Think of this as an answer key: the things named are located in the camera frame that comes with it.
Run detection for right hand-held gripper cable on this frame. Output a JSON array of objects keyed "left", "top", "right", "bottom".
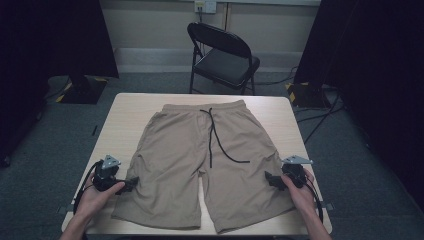
[{"left": 293, "top": 173, "right": 325, "bottom": 225}]

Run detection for black stand base, yellow tape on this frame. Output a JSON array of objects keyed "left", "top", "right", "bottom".
[
  {"left": 54, "top": 75, "right": 109, "bottom": 105},
  {"left": 285, "top": 81, "right": 333, "bottom": 109}
]

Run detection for hand-held gripper cable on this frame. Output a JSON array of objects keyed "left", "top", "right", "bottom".
[
  {"left": 72, "top": 160, "right": 105, "bottom": 215},
  {"left": 293, "top": 173, "right": 325, "bottom": 225}
]

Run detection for black floor cable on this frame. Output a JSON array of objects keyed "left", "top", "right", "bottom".
[
  {"left": 295, "top": 89, "right": 346, "bottom": 145},
  {"left": 254, "top": 65, "right": 299, "bottom": 87}
]

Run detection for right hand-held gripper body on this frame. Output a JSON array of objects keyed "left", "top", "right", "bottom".
[{"left": 281, "top": 154, "right": 315, "bottom": 190}]

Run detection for person's left hand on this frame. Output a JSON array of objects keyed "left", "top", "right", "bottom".
[{"left": 75, "top": 171, "right": 126, "bottom": 222}]

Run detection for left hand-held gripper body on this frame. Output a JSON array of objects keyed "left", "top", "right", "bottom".
[{"left": 92, "top": 154, "right": 122, "bottom": 193}]

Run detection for black folding chair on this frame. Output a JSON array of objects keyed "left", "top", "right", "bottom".
[{"left": 186, "top": 21, "right": 261, "bottom": 97}]

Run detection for dark curtain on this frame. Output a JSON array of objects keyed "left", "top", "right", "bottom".
[
  {"left": 0, "top": 0, "right": 120, "bottom": 168},
  {"left": 293, "top": 0, "right": 424, "bottom": 211}
]

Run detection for white wall outlet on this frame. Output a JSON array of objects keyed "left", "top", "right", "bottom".
[{"left": 194, "top": 0, "right": 218, "bottom": 15}]

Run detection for beige shorts with black drawstring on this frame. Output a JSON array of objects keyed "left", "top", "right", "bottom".
[{"left": 111, "top": 99, "right": 296, "bottom": 234}]

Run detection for left hand-held gripper cable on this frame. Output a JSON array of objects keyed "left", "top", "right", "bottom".
[{"left": 72, "top": 160, "right": 105, "bottom": 215}]

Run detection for person's right hand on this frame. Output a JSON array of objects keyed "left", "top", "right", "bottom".
[{"left": 280, "top": 167, "right": 318, "bottom": 215}]

